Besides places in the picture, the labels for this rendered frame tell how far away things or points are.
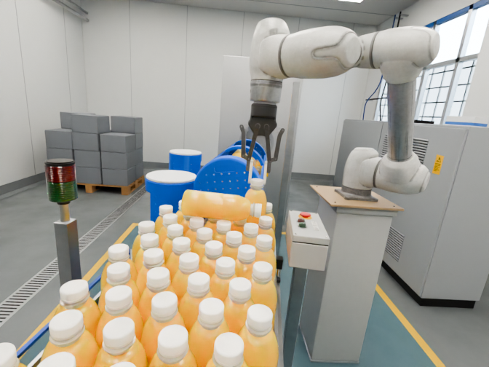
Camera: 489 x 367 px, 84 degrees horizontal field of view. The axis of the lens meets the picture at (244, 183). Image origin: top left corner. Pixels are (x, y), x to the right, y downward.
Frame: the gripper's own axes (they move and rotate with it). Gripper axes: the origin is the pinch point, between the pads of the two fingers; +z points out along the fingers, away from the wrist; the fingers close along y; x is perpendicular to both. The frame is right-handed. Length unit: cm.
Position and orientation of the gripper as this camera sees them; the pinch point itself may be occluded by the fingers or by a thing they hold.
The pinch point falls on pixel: (257, 172)
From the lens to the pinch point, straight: 82.6
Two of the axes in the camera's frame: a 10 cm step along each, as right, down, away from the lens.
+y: -9.9, -1.0, 0.8
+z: -0.8, 9.6, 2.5
